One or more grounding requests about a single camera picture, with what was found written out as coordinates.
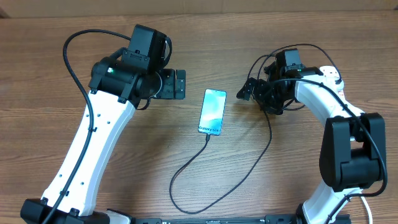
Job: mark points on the blue smartphone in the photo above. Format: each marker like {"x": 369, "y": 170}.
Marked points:
{"x": 212, "y": 111}

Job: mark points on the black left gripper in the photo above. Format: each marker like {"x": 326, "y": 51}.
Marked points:
{"x": 169, "y": 91}

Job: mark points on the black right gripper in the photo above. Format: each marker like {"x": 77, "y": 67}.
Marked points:
{"x": 260, "y": 84}

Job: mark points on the white charger adapter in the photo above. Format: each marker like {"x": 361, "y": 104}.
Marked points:
{"x": 335, "y": 84}

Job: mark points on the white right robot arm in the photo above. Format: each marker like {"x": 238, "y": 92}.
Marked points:
{"x": 353, "y": 150}

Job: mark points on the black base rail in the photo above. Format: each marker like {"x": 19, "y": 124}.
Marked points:
{"x": 217, "y": 221}

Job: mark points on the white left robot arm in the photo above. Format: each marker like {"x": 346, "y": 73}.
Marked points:
{"x": 118, "y": 84}

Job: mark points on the white power strip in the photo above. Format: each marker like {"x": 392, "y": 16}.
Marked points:
{"x": 330, "y": 71}

